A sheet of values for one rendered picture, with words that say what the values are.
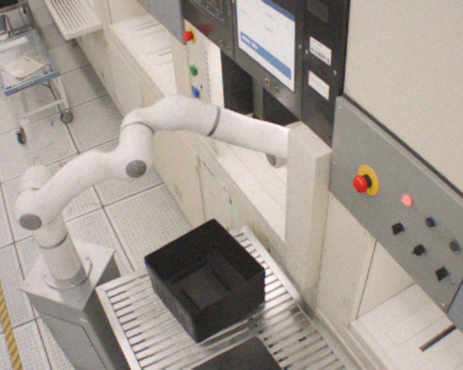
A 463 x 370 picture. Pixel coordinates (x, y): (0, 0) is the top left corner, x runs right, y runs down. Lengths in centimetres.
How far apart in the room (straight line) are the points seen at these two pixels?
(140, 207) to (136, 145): 173
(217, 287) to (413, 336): 66
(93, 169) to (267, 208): 65
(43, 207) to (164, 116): 46
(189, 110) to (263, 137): 22
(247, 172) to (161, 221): 115
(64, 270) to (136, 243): 116
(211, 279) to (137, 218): 137
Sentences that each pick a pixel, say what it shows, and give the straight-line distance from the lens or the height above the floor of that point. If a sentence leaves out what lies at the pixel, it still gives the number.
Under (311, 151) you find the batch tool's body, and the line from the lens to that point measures 121.
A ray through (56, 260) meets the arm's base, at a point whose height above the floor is 88.
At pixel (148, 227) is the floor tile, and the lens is 298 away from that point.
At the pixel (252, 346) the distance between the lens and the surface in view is 149.
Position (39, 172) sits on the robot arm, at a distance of 164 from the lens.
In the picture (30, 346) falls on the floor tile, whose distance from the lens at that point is 271.
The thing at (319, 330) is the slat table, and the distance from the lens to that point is 164.
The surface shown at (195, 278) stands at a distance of 175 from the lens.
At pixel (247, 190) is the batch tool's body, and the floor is 87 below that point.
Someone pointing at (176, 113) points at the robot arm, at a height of 139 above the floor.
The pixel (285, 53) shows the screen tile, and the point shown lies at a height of 156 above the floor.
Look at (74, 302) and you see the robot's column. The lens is 180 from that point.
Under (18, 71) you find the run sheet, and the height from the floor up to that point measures 46.
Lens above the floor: 218
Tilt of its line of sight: 44 degrees down
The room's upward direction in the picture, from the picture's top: 3 degrees counter-clockwise
